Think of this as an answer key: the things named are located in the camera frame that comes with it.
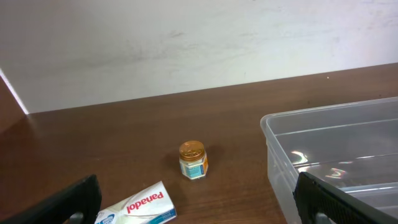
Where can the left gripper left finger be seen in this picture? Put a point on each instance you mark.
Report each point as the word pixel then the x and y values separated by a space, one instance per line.
pixel 82 198

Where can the white Panadol box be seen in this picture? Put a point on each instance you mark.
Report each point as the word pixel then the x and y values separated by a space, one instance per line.
pixel 152 205

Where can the clear plastic container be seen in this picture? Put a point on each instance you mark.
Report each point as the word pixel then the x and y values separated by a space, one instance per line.
pixel 351 146

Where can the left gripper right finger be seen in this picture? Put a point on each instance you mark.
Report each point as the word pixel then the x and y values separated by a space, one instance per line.
pixel 320 202

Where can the small gold-lid balm jar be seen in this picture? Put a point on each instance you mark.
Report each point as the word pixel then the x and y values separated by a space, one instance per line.
pixel 193 160

